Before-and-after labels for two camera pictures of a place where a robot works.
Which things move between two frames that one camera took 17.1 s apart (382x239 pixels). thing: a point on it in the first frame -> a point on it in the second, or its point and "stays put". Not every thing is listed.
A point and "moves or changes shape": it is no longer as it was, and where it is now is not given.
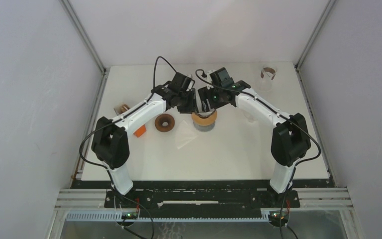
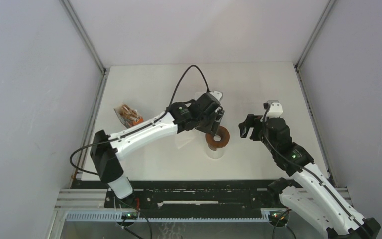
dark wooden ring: x=162 y=118 moves or changes shape
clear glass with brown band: x=267 y=74 -> x=215 y=154
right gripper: x=205 y=93 -> x=252 y=121
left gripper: x=192 y=107 -> x=213 y=127
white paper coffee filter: x=184 y=135 stays put
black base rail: x=200 y=196 stays put
